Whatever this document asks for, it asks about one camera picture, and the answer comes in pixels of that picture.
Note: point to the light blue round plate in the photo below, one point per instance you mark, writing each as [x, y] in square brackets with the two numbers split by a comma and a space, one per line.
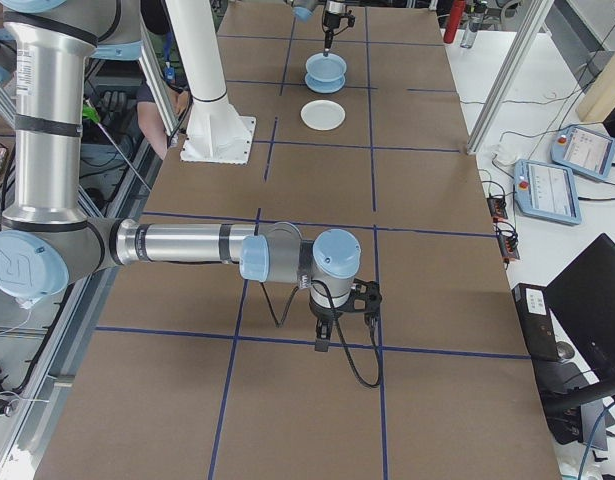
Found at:
[326, 66]
[325, 87]

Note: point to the white round plate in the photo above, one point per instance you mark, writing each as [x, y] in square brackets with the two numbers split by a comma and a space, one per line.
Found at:
[323, 115]

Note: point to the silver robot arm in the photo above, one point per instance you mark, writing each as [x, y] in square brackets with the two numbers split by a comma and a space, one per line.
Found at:
[302, 11]
[177, 242]

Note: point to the white column with flanged base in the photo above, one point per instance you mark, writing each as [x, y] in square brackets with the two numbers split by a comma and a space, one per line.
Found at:
[207, 60]

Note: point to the red bottle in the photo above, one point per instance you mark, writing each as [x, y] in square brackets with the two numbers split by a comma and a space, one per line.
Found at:
[453, 22]

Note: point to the clear bottle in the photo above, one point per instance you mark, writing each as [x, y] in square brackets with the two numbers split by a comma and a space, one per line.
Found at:
[472, 27]

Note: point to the small electronics board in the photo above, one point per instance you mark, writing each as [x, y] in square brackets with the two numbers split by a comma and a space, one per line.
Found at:
[498, 207]
[509, 247]

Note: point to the person in dark shirt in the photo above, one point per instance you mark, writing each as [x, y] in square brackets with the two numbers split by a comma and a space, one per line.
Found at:
[149, 125]

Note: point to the black box with white label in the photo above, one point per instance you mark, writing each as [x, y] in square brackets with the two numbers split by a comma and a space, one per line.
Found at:
[537, 330]

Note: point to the blue teach pendant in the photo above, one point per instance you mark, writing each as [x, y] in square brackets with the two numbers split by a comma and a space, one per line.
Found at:
[549, 192]
[584, 152]

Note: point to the black laptop computer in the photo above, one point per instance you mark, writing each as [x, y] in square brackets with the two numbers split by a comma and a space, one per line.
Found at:
[592, 300]

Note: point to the beige wooden plank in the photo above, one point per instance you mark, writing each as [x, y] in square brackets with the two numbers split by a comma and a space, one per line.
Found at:
[604, 95]

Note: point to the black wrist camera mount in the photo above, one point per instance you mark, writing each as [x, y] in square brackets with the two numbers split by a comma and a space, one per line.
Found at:
[349, 21]
[366, 297]

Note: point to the aluminium profile post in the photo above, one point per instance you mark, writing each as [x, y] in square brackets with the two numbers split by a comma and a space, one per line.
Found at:
[507, 75]

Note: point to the metal bar frame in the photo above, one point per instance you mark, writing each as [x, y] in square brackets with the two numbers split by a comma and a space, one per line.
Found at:
[47, 400]

